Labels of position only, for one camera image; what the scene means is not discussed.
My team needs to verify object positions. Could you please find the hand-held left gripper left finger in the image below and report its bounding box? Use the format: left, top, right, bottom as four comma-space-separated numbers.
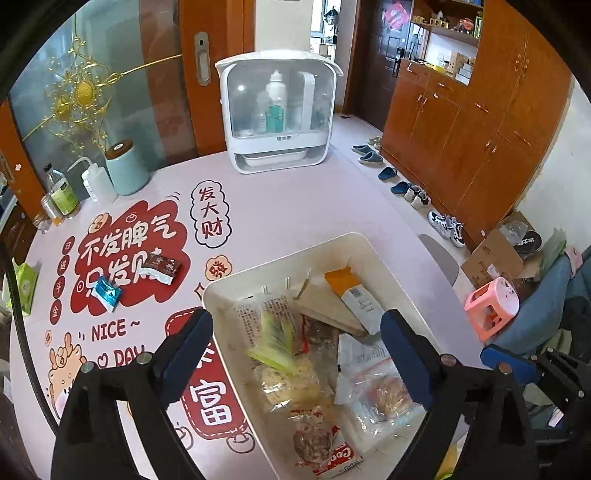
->
51, 309, 214, 480

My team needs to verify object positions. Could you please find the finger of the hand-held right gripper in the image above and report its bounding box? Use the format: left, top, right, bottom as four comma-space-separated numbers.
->
480, 345, 544, 385
536, 348, 588, 408

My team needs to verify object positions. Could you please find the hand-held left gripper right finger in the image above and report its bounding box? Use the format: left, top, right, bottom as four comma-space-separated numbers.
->
380, 308, 542, 480

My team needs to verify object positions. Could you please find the green yellow snack packet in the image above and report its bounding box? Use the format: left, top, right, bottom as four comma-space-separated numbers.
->
247, 308, 302, 370

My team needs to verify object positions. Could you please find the white plastic bin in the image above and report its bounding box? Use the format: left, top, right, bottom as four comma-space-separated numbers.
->
202, 232, 455, 480

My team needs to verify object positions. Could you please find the clear blue edged snack packet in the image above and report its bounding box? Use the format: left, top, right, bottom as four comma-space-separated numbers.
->
339, 357, 426, 430

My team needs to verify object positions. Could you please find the pink plastic stool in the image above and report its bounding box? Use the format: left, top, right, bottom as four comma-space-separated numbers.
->
464, 277, 520, 343

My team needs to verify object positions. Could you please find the blue cloth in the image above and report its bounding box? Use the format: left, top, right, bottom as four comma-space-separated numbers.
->
489, 249, 591, 357

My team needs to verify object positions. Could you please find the clear text printed snack packet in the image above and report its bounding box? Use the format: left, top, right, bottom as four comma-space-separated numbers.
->
233, 293, 297, 356

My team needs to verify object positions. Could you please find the dark red snack packet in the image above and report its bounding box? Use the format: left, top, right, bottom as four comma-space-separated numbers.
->
301, 315, 345, 350

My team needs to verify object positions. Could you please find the brown chocolate snack packet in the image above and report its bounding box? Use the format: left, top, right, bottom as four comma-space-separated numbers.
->
141, 254, 182, 284

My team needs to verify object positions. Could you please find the open cardboard box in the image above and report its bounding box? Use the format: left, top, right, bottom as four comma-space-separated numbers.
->
461, 211, 546, 289

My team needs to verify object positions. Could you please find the small blue snack packet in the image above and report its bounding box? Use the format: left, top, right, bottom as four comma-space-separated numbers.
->
91, 278, 123, 313

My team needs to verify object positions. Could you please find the orange snack packet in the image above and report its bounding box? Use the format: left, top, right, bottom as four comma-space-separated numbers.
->
324, 267, 387, 334

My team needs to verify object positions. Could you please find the clear rice cracker packet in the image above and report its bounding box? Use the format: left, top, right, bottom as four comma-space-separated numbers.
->
260, 357, 324, 414

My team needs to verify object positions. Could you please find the pale green plastic bag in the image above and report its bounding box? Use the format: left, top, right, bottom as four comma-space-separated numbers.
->
538, 228, 567, 274

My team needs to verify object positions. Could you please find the red white meatball snack packet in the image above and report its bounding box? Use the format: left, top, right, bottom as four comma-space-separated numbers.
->
293, 406, 363, 480

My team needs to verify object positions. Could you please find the green tissue box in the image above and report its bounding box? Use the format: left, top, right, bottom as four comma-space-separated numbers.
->
13, 261, 42, 317

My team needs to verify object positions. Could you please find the pink printed table cover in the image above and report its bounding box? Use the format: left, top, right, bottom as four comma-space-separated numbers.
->
9, 113, 462, 480

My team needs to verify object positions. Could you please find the white squeeze wash bottle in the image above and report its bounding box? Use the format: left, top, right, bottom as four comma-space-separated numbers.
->
66, 157, 117, 203

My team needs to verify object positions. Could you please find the mint green canister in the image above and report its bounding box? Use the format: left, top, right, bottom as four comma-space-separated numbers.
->
104, 139, 151, 197

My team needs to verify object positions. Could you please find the small clear jar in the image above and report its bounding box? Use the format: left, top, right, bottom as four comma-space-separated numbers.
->
41, 193, 64, 227

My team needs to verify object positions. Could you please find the glass bottle with green label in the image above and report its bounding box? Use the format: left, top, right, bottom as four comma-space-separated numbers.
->
43, 162, 81, 218

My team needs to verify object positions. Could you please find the orange wooden cabinet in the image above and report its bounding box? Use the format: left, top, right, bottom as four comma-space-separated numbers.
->
383, 0, 574, 246

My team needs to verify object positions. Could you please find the white countertop sterilizer cabinet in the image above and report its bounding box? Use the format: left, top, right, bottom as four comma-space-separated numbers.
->
215, 48, 345, 175

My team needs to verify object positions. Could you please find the white bottle with teal label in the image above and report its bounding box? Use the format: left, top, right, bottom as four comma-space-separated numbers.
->
265, 69, 288, 134

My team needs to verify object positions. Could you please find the group of small boxes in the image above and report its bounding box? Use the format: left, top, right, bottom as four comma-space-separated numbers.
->
434, 50, 476, 85

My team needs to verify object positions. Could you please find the dark wooden entrance door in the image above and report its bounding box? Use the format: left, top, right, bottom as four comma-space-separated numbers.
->
348, 0, 415, 133

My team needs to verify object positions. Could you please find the frosted glass sliding door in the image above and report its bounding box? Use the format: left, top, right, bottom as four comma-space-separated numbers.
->
9, 0, 185, 162

